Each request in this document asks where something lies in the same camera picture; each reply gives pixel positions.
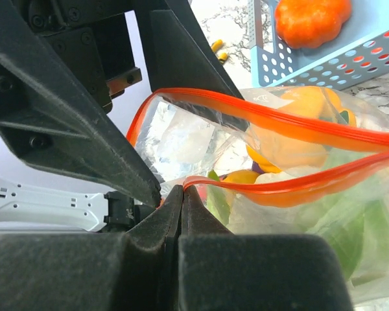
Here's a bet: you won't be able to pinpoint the yellow handled pliers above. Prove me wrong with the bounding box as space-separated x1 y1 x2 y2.
210 38 230 63

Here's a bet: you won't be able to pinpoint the blue plastic basket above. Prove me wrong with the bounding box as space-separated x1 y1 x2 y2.
247 1 389 90

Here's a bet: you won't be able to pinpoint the red chili pepper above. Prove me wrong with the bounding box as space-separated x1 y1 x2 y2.
336 30 389 79

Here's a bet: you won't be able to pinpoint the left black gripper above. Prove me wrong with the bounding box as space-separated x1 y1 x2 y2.
0 0 242 207

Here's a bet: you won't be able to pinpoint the orange pumpkin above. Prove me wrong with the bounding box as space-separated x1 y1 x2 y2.
274 0 353 49

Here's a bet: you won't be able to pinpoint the clear zip top bag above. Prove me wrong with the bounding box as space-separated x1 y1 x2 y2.
126 86 389 305

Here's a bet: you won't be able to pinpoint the yellow lemon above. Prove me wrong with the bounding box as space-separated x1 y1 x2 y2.
222 170 260 184

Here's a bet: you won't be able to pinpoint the green cucumber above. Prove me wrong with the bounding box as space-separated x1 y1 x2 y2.
206 185 231 226

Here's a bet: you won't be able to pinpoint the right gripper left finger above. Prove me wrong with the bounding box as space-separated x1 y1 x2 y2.
0 186 183 310

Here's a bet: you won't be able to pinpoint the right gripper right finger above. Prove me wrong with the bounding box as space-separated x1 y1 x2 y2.
178 186 353 310

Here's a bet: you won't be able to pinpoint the yellow bell pepper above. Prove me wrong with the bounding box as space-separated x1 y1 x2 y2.
242 86 357 173

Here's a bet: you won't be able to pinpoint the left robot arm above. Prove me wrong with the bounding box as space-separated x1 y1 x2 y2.
0 1 241 232

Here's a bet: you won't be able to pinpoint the white cauliflower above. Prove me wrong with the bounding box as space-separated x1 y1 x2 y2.
236 161 389 287

